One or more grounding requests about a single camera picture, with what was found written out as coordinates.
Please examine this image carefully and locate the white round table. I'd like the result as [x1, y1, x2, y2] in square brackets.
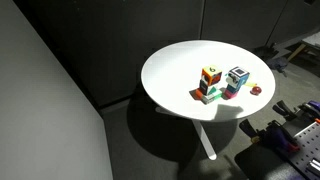
[141, 40, 275, 122]

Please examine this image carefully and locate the white table leg base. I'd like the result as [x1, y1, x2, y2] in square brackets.
[155, 106, 218, 161]

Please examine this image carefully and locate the red toy ball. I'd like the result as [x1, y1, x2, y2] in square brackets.
[250, 86, 262, 95]

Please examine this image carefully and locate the yellow flat toy piece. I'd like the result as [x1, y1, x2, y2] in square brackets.
[244, 82, 257, 87]

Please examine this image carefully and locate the perforated metal breadboard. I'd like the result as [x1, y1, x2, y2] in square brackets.
[289, 122, 320, 180]

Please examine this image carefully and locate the wooden table corner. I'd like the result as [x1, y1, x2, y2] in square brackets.
[287, 31, 320, 61]

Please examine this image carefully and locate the pink toy cube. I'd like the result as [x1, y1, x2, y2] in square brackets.
[224, 89, 238, 99]

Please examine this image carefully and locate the dark bag on floor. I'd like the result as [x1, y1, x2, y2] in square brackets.
[266, 57, 288, 76]

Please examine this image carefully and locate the green orange toy cube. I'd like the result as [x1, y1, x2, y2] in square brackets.
[196, 89, 222, 104]

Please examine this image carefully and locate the grey partition panel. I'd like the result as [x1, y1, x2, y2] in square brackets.
[0, 0, 113, 180]

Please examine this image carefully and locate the blue white toy cube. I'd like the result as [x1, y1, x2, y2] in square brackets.
[226, 66, 250, 94]

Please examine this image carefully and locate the black clamp right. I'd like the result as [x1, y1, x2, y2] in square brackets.
[272, 100, 320, 123]

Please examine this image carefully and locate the black white toy cube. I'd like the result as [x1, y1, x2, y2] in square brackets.
[199, 80, 219, 96]

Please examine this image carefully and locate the black purple clamp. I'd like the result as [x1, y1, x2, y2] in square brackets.
[239, 119, 300, 153]

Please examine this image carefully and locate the orange yellow toy cube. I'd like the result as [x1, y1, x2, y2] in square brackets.
[201, 65, 222, 86]

